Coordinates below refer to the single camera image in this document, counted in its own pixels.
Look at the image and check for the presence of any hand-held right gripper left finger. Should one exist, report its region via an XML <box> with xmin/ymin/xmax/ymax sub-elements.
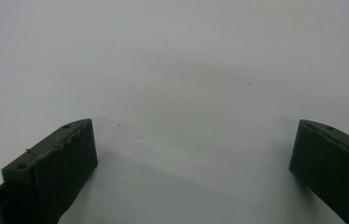
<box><xmin>0</xmin><ymin>118</ymin><xmax>99</xmax><ymax>224</ymax></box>

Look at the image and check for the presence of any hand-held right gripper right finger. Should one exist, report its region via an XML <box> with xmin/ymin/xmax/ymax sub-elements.
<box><xmin>288</xmin><ymin>119</ymin><xmax>349</xmax><ymax>224</ymax></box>

